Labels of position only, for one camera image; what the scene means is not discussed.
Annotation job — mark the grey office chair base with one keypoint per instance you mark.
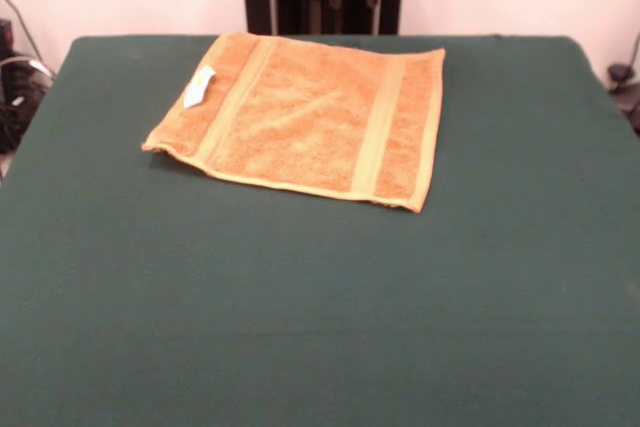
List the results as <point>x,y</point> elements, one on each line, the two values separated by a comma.
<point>622,74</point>

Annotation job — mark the dark green table cloth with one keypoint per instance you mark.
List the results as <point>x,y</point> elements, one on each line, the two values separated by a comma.
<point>200,297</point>

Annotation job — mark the tan terry towel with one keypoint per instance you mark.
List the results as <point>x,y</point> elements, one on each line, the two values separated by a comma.
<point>310,122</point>

